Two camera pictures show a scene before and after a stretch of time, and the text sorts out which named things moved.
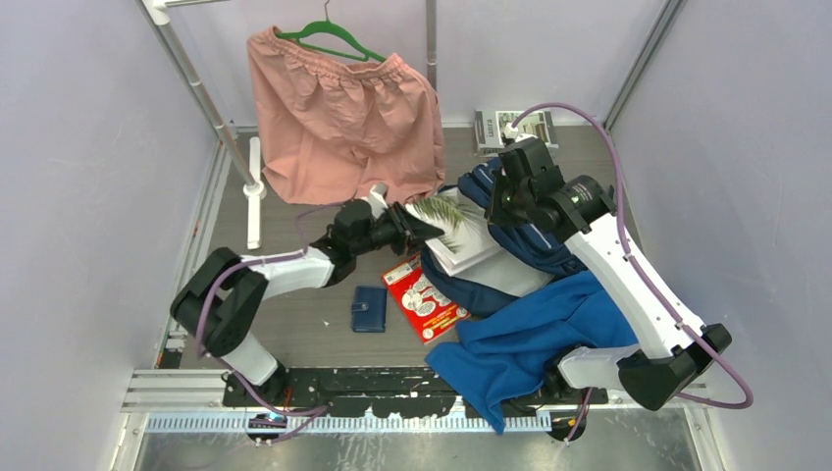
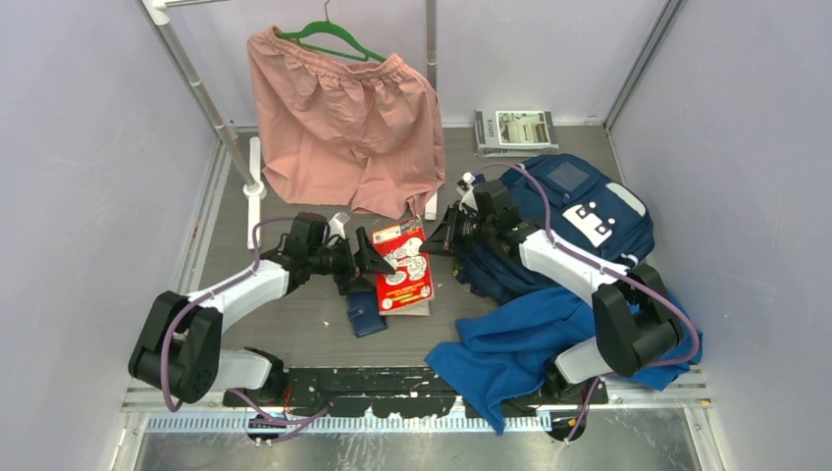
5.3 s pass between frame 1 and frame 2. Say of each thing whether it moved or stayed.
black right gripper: moved
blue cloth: stayed
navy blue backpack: moved
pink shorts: stayed
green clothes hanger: stayed
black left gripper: moved
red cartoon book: moved
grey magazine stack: stayed
